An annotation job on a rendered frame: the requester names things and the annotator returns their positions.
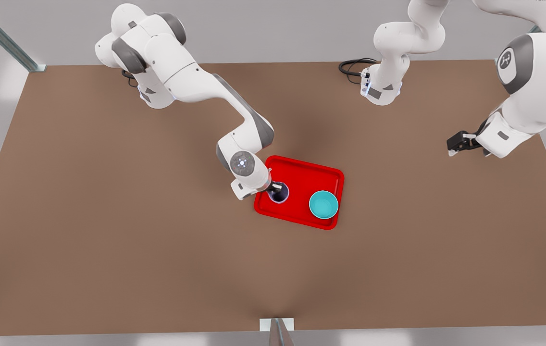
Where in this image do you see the purple cup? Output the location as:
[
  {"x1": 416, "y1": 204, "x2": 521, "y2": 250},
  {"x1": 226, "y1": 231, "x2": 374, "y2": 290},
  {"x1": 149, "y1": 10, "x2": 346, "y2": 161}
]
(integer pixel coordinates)
[{"x1": 269, "y1": 182, "x2": 290, "y2": 204}]

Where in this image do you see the teal bowl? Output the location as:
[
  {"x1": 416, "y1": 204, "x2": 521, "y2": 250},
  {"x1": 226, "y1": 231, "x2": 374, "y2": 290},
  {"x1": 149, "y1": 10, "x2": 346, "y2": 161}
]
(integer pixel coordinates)
[{"x1": 309, "y1": 190, "x2": 339, "y2": 220}]

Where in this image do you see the red rectangular tray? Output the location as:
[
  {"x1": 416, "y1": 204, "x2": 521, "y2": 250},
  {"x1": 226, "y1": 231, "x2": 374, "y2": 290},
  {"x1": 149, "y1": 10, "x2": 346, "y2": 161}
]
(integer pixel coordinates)
[{"x1": 254, "y1": 155, "x2": 345, "y2": 231}]

